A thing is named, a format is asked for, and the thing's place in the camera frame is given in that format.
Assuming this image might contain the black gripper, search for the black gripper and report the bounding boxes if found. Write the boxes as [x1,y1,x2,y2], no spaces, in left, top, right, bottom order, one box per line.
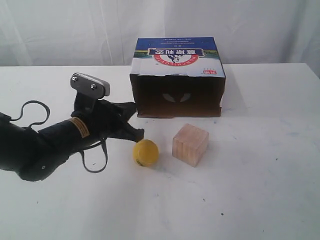
[70,93,145,143]

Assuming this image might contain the yellow tennis ball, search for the yellow tennis ball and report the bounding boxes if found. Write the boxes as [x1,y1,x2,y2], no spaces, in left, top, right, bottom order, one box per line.
[132,139,159,167]

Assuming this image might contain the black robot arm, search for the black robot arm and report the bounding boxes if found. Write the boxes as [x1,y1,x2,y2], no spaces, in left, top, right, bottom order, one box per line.
[0,93,145,182]

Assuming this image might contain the blue white cardboard box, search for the blue white cardboard box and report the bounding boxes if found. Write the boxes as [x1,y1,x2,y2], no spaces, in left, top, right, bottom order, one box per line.
[129,36,226,118]

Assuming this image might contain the light wooden cube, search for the light wooden cube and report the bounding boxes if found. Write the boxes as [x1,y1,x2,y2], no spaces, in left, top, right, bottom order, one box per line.
[172,123,209,168]

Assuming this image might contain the white curtain backdrop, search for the white curtain backdrop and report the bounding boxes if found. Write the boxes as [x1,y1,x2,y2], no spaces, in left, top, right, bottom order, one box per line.
[0,0,320,68]

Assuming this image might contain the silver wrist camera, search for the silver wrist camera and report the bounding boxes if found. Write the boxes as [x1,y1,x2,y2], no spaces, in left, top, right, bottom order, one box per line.
[70,72,111,100]

